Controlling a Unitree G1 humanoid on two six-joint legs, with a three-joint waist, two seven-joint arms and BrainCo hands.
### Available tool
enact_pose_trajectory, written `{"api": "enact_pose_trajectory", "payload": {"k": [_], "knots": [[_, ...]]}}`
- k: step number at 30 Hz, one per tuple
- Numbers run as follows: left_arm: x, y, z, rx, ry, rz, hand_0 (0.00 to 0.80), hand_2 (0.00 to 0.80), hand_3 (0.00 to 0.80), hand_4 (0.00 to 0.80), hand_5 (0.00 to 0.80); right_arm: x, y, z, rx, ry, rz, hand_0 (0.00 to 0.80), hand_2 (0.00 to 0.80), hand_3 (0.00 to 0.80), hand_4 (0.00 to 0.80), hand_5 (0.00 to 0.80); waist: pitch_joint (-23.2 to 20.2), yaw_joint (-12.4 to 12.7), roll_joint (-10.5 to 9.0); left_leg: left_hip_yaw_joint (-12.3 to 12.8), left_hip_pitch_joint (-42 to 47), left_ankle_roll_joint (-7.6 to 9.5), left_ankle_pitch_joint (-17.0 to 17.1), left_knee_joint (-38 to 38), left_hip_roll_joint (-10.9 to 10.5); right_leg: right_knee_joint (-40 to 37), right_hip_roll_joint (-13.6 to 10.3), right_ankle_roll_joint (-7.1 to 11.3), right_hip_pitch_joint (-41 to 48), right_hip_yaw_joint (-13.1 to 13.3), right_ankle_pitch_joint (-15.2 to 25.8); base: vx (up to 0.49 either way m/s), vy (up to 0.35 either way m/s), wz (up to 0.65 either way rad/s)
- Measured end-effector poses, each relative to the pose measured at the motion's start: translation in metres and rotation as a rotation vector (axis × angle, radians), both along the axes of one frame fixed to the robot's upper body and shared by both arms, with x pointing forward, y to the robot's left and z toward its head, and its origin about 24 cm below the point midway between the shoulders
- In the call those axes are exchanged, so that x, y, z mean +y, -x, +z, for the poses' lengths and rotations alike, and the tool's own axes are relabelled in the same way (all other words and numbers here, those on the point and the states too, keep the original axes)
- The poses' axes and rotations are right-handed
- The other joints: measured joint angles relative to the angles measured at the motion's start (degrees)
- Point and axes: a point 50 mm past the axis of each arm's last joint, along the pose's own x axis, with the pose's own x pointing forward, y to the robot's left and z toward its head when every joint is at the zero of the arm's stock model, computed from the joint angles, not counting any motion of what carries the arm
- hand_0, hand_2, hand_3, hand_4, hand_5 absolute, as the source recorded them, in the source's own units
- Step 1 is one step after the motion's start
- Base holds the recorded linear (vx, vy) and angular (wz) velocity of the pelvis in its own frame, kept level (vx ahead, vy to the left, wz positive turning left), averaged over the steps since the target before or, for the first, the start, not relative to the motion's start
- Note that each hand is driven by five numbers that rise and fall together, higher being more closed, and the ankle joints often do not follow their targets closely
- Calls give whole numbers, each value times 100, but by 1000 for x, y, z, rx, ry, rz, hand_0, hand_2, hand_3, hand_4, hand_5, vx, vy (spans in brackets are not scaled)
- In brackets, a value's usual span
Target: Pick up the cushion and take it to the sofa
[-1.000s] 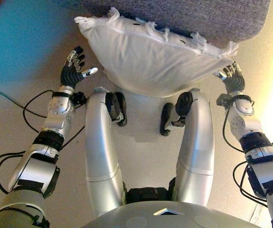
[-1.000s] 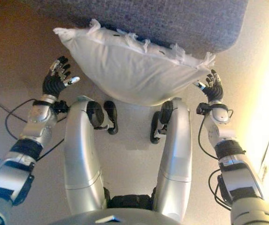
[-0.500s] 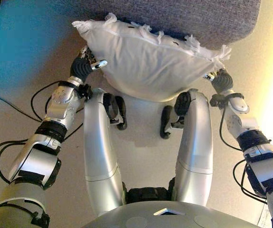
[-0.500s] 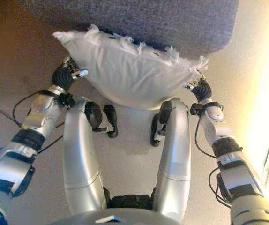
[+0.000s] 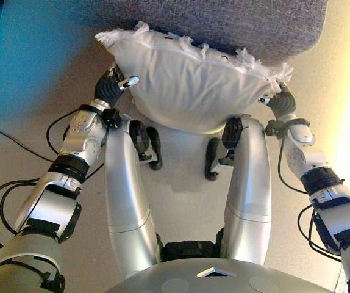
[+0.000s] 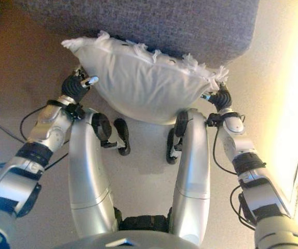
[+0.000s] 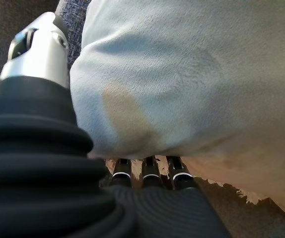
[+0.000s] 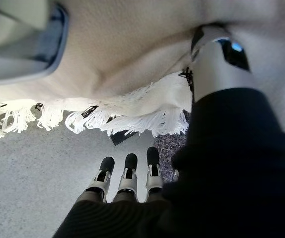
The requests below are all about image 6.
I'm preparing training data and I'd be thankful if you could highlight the gray fabric sofa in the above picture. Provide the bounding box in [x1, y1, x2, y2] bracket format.
[16, 0, 259, 68]

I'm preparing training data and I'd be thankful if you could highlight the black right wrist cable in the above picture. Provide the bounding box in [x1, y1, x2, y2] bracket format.
[212, 124, 239, 175]

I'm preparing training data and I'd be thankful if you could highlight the light blue-white cloth garment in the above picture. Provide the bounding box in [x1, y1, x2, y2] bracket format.
[61, 30, 229, 125]

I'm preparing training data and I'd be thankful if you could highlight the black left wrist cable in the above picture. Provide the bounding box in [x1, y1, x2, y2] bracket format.
[20, 105, 69, 172]

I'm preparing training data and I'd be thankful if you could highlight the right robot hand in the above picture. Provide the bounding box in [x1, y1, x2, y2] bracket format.
[200, 82, 233, 112]

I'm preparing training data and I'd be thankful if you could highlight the black robot foot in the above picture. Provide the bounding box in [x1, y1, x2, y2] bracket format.
[166, 128, 183, 164]
[101, 118, 131, 156]

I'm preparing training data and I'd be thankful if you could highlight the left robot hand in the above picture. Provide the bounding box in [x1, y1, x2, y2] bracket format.
[60, 66, 100, 103]

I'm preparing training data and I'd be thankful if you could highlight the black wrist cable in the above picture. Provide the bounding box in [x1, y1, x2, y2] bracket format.
[212, 124, 239, 175]
[20, 105, 69, 172]

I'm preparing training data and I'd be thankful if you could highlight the silver robot torso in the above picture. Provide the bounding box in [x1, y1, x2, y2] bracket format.
[51, 207, 200, 249]

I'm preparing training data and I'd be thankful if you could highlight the black left robot foot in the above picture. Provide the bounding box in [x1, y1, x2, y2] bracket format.
[101, 118, 131, 156]

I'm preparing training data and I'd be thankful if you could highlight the black right robot foot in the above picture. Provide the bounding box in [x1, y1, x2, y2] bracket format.
[166, 128, 183, 164]

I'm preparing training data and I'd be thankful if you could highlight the silver right robot leg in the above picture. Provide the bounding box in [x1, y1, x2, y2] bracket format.
[172, 108, 212, 246]

